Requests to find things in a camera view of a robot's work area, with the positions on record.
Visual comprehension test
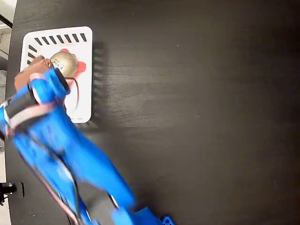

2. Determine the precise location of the black camera circuit board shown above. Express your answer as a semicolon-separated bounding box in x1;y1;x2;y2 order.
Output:
53;67;71;94

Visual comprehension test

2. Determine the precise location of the white slotted tray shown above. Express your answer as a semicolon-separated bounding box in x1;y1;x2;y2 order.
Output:
20;25;93;124

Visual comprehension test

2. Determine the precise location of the thin black cable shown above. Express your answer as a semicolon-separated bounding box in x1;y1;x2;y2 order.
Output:
67;77;80;112

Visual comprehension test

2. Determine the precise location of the red white servo wire bundle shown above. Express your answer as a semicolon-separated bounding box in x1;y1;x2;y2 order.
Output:
4;72;80;223

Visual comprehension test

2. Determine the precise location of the red turtle toy gold shell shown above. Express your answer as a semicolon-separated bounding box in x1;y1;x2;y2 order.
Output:
48;48;87;79

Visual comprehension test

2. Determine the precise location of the black diagonal bar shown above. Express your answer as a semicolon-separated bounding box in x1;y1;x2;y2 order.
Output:
0;13;14;28

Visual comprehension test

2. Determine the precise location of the black table clamp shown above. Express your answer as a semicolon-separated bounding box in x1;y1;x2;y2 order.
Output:
0;181;25;199

